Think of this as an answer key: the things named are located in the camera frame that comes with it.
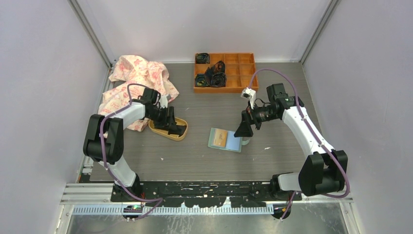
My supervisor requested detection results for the light green card holder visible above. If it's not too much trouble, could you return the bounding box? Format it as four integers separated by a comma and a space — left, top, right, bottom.
207, 128, 250, 153

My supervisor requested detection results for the pink patterned cloth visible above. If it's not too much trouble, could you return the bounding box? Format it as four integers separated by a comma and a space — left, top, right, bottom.
98, 55, 179, 115

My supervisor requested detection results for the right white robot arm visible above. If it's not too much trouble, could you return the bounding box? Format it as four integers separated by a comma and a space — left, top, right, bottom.
234, 83, 348, 200

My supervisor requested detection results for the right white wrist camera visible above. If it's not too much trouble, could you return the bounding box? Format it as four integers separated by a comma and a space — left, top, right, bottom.
241, 87, 256, 109

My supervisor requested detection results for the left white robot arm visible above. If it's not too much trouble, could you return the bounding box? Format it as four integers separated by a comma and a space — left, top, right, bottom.
83, 87, 188, 201

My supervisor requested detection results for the dark rolled sock top-left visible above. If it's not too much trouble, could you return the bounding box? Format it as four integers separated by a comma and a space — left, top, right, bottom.
195, 53, 210, 64

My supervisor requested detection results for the yellow oval tray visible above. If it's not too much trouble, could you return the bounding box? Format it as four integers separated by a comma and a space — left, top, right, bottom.
148, 117, 188, 141

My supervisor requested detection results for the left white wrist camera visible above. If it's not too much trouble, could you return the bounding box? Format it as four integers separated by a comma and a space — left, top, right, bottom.
159, 94, 171, 108

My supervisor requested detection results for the dark rolled sock bottom-left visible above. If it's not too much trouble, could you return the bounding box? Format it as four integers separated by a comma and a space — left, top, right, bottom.
194, 74, 209, 87

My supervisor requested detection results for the dark rolled sock middle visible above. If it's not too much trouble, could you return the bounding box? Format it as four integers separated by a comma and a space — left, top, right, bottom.
204, 60, 225, 78

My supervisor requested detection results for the orange compartment organizer box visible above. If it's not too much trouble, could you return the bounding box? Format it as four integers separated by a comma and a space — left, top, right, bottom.
192, 53, 259, 94

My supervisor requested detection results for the dark rolled sock bottom-middle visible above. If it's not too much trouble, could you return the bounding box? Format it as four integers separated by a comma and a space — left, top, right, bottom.
210, 72, 226, 87

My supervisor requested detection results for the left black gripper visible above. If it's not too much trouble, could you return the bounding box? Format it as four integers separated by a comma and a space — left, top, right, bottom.
147, 105, 177, 131

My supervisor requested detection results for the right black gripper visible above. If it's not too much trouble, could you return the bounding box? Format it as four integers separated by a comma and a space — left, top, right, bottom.
234, 100, 279, 137

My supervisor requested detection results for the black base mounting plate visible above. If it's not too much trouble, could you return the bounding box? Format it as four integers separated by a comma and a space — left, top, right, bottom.
111, 180, 302, 209

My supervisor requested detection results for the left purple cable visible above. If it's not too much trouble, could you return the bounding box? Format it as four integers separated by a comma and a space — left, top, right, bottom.
99, 83, 164, 221

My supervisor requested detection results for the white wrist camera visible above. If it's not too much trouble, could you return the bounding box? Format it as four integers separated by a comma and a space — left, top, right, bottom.
159, 94, 171, 108
241, 87, 256, 109

